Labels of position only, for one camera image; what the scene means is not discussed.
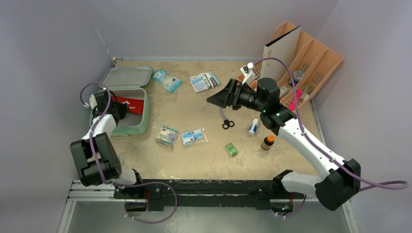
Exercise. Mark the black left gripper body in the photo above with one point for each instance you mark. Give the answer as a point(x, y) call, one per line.
point(121, 109)

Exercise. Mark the brown bottle orange cap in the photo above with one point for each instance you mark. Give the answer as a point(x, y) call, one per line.
point(268, 142)

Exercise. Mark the green small medicine box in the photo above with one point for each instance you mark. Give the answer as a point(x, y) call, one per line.
point(231, 149)

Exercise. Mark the mint green storage case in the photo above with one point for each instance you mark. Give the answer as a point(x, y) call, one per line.
point(127, 84)

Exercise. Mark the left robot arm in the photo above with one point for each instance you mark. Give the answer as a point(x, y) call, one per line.
point(95, 158)

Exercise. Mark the red first aid pouch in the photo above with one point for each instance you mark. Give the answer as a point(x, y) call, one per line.
point(135, 106)

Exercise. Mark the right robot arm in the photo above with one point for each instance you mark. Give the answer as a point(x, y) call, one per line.
point(334, 185)

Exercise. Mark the white blue bandage roll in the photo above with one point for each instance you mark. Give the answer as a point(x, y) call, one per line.
point(253, 126)

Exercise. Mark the white gauze dressing packet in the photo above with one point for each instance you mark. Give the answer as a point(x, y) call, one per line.
point(200, 82)

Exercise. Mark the white folder in organizer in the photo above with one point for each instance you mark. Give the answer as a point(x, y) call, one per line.
point(283, 48)

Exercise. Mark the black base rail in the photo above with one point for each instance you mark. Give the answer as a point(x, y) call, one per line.
point(258, 194)

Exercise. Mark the clear zip bag of pads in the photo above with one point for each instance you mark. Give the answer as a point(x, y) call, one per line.
point(194, 136)

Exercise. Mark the blue white wipes packet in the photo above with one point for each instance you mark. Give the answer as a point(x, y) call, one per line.
point(168, 81)

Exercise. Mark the black handled medical scissors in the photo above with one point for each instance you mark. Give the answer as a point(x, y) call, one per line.
point(226, 122)

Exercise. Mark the grey box in organizer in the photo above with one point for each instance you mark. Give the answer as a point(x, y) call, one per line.
point(283, 91)

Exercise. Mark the pink marker in organizer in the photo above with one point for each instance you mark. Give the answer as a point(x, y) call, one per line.
point(295, 100)

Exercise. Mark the green white mask packet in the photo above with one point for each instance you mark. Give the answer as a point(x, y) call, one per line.
point(167, 135)

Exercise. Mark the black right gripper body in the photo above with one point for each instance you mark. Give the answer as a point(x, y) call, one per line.
point(231, 94)

